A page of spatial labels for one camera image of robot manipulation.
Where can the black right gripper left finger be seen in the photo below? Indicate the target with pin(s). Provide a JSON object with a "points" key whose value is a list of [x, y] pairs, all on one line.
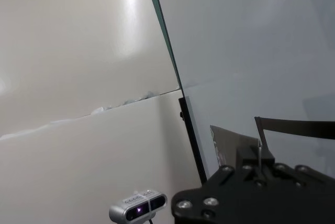
{"points": [[246, 158]]}

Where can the dark metal table frame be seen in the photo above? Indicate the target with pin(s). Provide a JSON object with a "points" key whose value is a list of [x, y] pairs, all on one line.
{"points": [[192, 140]]}

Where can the white panel with chipped edge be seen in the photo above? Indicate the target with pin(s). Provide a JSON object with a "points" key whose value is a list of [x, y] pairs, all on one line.
{"points": [[78, 169]]}

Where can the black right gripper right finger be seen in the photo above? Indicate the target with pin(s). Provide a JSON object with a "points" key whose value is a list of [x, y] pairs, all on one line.
{"points": [[288, 174]]}

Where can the silver depth camera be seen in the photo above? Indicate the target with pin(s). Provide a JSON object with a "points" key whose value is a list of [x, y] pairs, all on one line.
{"points": [[136, 207]]}

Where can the tall white partition panel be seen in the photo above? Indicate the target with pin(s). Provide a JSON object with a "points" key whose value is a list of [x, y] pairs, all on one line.
{"points": [[78, 38]]}

